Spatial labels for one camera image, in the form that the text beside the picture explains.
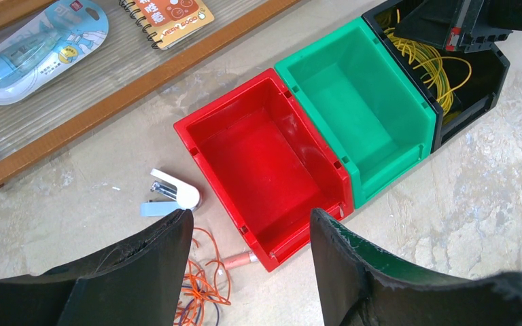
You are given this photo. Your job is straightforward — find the purple cable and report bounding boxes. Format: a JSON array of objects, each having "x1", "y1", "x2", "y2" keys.
[{"x1": 177, "y1": 285, "x2": 222, "y2": 326}]

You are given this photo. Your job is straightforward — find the green plastic bin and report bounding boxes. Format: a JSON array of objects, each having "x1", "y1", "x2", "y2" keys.
[{"x1": 275, "y1": 18, "x2": 436, "y2": 208}]

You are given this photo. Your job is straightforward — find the red plastic bin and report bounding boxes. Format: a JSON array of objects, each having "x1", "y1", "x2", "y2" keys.
[{"x1": 174, "y1": 69, "x2": 355, "y2": 272}]

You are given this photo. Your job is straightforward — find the white blue staple remover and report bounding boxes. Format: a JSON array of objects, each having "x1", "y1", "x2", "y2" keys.
[{"x1": 140, "y1": 168, "x2": 201, "y2": 217}]

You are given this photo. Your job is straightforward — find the blue correction tape package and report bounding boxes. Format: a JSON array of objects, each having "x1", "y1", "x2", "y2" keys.
[{"x1": 0, "y1": 1, "x2": 109, "y2": 105}]

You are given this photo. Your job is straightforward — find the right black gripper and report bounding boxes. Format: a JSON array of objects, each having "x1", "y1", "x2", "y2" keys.
[{"x1": 394, "y1": 1, "x2": 512, "y2": 53}]

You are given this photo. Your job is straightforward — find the black plastic bin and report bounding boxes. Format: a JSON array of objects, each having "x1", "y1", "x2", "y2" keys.
[{"x1": 362, "y1": 0, "x2": 510, "y2": 151}]

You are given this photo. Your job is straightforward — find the orange cable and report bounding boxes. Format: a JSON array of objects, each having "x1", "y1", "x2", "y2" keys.
[{"x1": 174, "y1": 227, "x2": 233, "y2": 326}]

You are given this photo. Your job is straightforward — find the yellow cables in black bin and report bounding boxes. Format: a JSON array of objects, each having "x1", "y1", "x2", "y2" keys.
[{"x1": 378, "y1": 9, "x2": 474, "y2": 122}]

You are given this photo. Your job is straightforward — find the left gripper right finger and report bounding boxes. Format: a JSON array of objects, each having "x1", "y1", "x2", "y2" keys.
[{"x1": 310, "y1": 209, "x2": 522, "y2": 325}]

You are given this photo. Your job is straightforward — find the orange spiral notebook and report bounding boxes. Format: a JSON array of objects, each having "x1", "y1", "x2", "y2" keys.
[{"x1": 119, "y1": 0, "x2": 214, "y2": 50}]

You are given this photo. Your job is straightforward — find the white red marker pen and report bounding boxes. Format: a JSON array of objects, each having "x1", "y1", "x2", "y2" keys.
[{"x1": 205, "y1": 251, "x2": 258, "y2": 270}]

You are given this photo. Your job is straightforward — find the wooden three-tier shelf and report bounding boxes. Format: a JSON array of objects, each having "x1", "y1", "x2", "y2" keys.
[{"x1": 0, "y1": 1, "x2": 292, "y2": 186}]

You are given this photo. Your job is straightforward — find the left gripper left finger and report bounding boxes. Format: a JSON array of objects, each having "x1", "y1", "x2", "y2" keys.
[{"x1": 0, "y1": 209, "x2": 194, "y2": 325}]

